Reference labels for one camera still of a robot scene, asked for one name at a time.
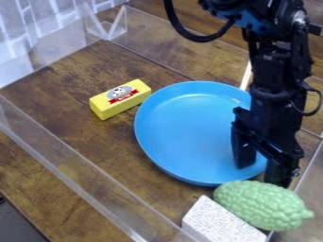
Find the yellow butter box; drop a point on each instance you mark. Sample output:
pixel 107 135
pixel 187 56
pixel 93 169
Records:
pixel 119 99

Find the blue round tray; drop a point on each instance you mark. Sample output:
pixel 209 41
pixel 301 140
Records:
pixel 183 130

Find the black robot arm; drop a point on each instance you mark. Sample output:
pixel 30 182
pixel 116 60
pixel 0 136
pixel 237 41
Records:
pixel 275 28

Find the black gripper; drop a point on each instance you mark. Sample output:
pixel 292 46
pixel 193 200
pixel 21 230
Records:
pixel 267 133

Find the clear acrylic enclosure wall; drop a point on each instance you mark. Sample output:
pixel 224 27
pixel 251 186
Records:
pixel 71 168

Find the green bumpy gourd toy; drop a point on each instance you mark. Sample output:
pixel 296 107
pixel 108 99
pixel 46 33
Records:
pixel 264 205

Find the white speckled foam block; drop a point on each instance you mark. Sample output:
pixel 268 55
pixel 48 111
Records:
pixel 211 224

